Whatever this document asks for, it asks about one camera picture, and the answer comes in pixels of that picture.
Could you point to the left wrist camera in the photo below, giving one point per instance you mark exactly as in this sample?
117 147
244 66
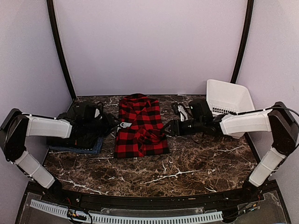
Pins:
88 110

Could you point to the black corner frame post left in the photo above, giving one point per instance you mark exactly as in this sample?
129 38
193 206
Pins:
59 48

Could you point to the white slotted cable duct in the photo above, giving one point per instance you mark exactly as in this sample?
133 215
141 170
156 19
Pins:
121 216

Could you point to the black pinstripe folded shirt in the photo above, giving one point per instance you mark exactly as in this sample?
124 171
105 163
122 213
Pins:
78 137

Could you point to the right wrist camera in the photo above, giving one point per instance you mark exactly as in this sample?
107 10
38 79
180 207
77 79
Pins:
199 110

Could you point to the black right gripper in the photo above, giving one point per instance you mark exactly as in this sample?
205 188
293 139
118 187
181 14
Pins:
174 123

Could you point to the blue checked folded shirt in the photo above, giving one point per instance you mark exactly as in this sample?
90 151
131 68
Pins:
96 149

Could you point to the white plastic basket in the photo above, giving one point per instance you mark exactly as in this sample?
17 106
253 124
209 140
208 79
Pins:
231 106

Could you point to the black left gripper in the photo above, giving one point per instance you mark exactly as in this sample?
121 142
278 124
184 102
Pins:
110 123

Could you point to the red black plaid shirt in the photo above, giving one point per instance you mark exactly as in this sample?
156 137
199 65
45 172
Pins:
140 132

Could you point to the black corner frame post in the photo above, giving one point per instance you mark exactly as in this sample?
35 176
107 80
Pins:
59 48
243 41

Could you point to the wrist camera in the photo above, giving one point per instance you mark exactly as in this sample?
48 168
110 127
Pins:
88 110
199 110

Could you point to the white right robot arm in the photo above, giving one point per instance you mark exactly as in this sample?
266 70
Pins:
275 129

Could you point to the black front rail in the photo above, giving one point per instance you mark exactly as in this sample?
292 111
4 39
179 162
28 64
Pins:
221 200

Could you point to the black corner frame post right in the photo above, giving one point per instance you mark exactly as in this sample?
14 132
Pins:
243 41

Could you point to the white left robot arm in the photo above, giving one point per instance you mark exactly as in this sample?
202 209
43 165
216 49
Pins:
20 130

